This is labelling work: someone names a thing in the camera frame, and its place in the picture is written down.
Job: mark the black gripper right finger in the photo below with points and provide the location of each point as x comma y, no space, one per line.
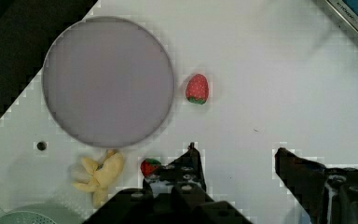
328,195

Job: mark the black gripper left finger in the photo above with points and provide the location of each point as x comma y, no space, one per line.
172,194

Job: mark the small red toy strawberry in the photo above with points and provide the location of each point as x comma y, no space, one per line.
148,166

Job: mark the yellow peeled toy banana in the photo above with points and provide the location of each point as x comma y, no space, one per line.
98,177

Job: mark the large red toy strawberry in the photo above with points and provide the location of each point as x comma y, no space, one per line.
197,89

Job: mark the lilac round plate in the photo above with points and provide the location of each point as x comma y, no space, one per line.
108,82

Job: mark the green perforated colander basket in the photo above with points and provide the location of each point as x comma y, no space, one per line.
41,213

